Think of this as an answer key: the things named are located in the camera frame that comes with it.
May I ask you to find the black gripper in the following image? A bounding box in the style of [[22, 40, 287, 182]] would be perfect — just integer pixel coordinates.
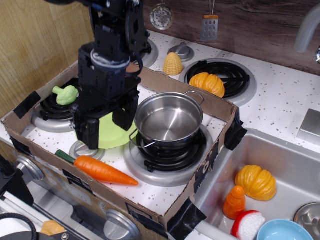
[[71, 43, 141, 150]]

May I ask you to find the orange toy carrot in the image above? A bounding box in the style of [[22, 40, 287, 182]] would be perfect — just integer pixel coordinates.
[[55, 150, 139, 186]]

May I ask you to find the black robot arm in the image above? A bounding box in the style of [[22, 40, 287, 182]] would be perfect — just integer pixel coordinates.
[[70, 0, 150, 150]]

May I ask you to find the light green plastic plate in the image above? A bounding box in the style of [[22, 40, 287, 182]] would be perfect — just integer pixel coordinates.
[[98, 112, 138, 150]]

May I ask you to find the small orange carrot piece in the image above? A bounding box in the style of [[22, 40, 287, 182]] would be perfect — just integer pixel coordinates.
[[222, 185, 246, 220]]

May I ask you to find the silver front stove knob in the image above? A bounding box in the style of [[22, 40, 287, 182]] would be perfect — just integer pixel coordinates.
[[69, 140, 105, 160]]

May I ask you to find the silver stove knob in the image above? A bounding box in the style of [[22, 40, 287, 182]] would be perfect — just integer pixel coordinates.
[[69, 140, 105, 160], [167, 42, 195, 63]]

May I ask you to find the green toy broccoli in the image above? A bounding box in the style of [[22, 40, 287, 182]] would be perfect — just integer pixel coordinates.
[[52, 85, 79, 106]]

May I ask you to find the front left black burner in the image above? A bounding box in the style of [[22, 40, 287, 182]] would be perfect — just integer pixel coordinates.
[[32, 77, 82, 133]]

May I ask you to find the stainless steel pot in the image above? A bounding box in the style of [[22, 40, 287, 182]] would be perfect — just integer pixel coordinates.
[[129, 90, 205, 149]]

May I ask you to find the front right black burner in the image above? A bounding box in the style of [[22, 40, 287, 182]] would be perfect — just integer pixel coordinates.
[[123, 125, 213, 187]]

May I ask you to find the silver oven knob left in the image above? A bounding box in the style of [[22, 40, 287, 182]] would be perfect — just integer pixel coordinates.
[[16, 155, 45, 184]]

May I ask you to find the silver oven knob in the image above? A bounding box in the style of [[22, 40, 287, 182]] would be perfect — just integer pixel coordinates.
[[103, 209, 141, 240], [16, 155, 45, 184]]

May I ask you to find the yellow toy corn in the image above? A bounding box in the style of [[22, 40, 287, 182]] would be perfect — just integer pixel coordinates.
[[163, 52, 183, 76]]

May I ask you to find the brown cardboard fence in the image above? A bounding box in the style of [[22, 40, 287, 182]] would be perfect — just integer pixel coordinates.
[[2, 62, 242, 240]]

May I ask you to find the silver oven knob right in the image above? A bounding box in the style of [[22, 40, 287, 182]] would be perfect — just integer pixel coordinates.
[[103, 209, 141, 240]]

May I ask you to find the silver back stove knob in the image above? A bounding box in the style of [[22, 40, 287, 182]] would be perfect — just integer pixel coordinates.
[[167, 42, 195, 63]]

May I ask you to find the orange toy pumpkin on stove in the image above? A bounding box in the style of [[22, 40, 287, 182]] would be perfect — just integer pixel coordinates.
[[189, 72, 225, 98]]

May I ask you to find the orange toy piece bottom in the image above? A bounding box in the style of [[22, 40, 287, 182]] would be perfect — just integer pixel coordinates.
[[40, 220, 66, 236]]

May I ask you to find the hanging metal strainer ladle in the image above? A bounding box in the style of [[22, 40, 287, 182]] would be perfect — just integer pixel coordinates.
[[149, 0, 175, 31]]

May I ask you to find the back right black burner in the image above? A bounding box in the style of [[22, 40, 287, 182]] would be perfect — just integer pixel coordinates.
[[178, 58, 257, 107]]

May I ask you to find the hanging metal spatula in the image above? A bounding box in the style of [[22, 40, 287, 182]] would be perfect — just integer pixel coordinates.
[[200, 0, 219, 42]]

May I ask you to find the orange toy pumpkin in sink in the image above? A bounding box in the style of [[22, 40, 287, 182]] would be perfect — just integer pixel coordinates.
[[235, 165, 278, 202]]

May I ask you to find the red white toy mushroom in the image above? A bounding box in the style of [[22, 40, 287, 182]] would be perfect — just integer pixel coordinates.
[[230, 210, 266, 240]]

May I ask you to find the silver sink basin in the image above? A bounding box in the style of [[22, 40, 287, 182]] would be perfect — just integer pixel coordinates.
[[191, 129, 320, 240]]

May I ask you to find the light blue bowl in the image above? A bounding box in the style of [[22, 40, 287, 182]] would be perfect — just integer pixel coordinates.
[[256, 219, 313, 240]]

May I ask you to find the grey faucet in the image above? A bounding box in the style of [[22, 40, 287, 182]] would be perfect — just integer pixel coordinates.
[[293, 4, 320, 53]]

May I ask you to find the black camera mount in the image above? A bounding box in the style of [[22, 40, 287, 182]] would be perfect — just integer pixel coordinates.
[[0, 155, 34, 206]]

